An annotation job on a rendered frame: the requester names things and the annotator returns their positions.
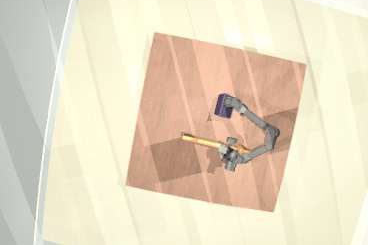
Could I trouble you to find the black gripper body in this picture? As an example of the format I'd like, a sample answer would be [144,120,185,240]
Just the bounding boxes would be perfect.
[221,137,236,163]

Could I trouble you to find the wooden slotted post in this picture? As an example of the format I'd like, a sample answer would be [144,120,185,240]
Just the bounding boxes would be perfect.
[236,144,251,154]

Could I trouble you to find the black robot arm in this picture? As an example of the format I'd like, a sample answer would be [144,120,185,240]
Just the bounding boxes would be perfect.
[218,96,280,172]

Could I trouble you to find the light wooden board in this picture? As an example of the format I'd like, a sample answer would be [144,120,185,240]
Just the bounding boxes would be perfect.
[182,134,240,152]

